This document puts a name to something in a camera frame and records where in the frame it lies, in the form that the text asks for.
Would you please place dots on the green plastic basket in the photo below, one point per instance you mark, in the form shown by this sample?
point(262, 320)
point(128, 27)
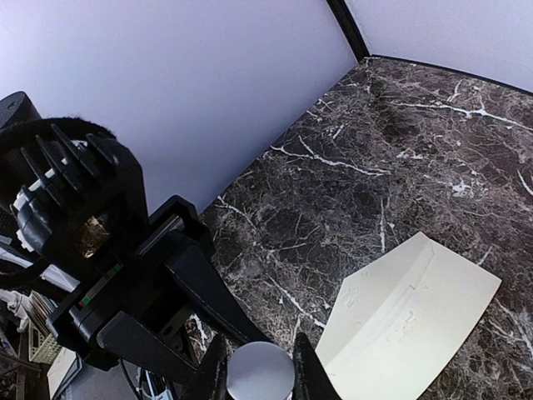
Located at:
point(41, 349)

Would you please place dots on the small glue bottle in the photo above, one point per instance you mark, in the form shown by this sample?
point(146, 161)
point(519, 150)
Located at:
point(260, 370)

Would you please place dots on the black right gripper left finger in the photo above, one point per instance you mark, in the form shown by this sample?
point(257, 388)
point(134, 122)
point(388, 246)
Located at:
point(209, 382)

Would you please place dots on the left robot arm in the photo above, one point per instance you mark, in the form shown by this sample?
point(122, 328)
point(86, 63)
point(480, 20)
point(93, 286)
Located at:
point(16, 112)

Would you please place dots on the black corner frame post left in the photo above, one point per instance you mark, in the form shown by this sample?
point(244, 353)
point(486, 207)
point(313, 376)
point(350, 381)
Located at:
point(349, 28)

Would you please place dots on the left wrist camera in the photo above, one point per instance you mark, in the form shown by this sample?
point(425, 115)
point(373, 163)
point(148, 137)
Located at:
point(83, 202)

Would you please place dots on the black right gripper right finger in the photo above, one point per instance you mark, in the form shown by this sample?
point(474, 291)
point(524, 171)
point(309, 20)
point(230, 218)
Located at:
point(311, 380)

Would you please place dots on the cream envelope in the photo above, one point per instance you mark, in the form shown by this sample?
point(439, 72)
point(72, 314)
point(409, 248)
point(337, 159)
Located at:
point(397, 322)

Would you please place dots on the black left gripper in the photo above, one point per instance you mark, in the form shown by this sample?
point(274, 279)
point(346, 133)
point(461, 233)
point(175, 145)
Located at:
point(137, 310)

